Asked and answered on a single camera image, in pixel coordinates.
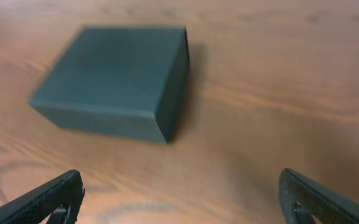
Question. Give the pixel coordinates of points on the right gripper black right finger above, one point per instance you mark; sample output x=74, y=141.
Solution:
x=303, y=200

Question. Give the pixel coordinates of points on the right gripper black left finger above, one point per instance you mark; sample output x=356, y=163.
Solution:
x=59, y=200

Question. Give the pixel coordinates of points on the black gift box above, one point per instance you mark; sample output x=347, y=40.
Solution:
x=122, y=81

